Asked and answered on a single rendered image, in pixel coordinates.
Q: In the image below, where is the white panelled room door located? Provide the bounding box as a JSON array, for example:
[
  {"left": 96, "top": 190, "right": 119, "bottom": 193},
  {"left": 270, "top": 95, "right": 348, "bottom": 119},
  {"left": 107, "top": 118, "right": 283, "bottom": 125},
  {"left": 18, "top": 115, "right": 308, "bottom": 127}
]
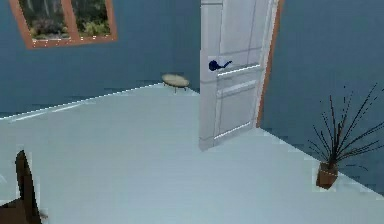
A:
[{"left": 198, "top": 0, "right": 280, "bottom": 152}]

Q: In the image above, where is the small beige oval table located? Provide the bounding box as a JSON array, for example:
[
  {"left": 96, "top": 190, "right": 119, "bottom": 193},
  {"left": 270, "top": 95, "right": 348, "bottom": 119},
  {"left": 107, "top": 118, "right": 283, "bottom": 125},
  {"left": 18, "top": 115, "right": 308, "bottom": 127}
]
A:
[{"left": 161, "top": 73, "right": 191, "bottom": 94}]

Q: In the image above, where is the dark brown wooden chair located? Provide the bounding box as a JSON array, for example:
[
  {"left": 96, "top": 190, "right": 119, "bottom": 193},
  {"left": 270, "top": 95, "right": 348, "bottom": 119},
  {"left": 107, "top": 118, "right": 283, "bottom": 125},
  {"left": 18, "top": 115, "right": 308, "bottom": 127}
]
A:
[{"left": 0, "top": 149, "right": 44, "bottom": 224}]

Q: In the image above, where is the brown framed window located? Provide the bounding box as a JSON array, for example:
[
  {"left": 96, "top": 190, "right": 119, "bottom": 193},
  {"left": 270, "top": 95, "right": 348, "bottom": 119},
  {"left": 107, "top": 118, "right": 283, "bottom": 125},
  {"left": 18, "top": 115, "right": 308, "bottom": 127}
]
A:
[{"left": 8, "top": 0, "right": 118, "bottom": 50}]

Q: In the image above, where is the bare twig plant brown pot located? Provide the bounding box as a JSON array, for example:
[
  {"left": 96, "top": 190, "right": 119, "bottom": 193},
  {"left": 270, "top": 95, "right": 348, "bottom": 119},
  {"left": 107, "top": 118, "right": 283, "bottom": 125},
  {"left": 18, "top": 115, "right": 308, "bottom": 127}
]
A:
[{"left": 307, "top": 83, "right": 384, "bottom": 191}]

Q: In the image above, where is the dark blue door handle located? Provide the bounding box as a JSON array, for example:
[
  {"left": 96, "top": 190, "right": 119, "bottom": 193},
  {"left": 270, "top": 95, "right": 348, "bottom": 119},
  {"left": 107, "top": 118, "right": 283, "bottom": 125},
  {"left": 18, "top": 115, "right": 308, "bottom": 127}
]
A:
[{"left": 208, "top": 59, "right": 233, "bottom": 72}]

